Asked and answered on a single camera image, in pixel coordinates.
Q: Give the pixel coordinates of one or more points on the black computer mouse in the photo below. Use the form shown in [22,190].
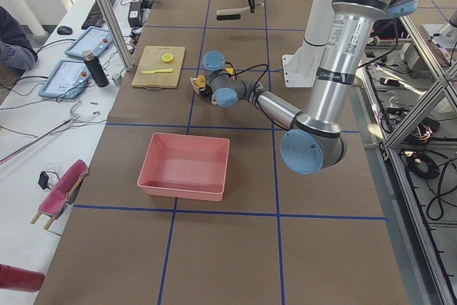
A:
[64,30]

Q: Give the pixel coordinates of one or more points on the black power adapter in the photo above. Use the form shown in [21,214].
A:
[135,14]

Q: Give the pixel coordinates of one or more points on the black water bottle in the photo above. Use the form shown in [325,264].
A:
[95,68]

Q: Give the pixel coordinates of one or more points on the beige plastic dustpan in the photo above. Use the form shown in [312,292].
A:
[196,90]

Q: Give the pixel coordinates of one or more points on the blue tablet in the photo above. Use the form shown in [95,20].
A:
[93,39]
[67,80]

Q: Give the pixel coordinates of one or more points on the pink cloth on rack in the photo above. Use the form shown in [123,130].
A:
[55,202]

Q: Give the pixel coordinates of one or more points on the white brush with black bristles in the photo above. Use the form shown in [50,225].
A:
[236,13]

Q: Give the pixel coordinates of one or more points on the yellow lemon slices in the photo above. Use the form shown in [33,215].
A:
[167,58]

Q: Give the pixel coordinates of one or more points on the red bottle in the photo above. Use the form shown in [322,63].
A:
[17,279]

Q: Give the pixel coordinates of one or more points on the bamboo cutting board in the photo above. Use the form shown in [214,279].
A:
[151,59]

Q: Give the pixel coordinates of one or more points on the pink plastic bin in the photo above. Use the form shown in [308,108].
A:
[185,167]

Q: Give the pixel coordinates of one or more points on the seated person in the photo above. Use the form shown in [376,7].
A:
[17,54]

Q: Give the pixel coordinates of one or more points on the blue tablet near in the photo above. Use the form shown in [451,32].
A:
[67,80]

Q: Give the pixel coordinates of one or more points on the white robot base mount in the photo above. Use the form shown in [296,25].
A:
[300,68]

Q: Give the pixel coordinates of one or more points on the yellow toy corn cob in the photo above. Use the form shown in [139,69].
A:
[201,81]

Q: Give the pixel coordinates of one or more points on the yellow plastic knife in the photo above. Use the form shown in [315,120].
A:
[157,71]

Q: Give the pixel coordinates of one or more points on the aluminium frame post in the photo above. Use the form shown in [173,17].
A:
[115,30]

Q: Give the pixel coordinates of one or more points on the black keyboard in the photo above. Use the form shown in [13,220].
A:
[94,18]

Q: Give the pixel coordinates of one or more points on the blue tablet far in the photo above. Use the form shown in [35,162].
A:
[93,39]

